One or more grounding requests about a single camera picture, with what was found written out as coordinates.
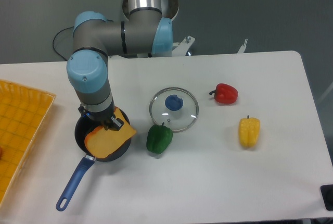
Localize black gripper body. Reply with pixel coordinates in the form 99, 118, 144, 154
78, 105, 114, 126

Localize orange toy bread slice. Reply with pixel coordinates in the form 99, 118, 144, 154
84, 107, 136, 159

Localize yellow toy bell pepper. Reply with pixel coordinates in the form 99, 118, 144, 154
238, 115, 261, 148

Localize glass lid with blue knob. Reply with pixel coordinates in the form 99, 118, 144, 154
149, 87, 199, 133

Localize red toy bell pepper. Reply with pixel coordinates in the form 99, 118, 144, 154
209, 83, 238, 105

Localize black cable on floor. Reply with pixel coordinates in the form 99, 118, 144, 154
52, 25, 75, 61

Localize green toy bell pepper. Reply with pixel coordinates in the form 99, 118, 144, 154
146, 122, 173, 155

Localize black pot with blue handle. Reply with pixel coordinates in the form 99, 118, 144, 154
56, 116, 131, 211

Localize yellow plastic basket tray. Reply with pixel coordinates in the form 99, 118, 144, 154
1, 80, 56, 204

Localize black device at table edge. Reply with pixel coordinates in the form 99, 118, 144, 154
320, 184, 333, 211

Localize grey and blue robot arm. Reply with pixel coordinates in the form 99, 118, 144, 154
67, 0, 173, 130

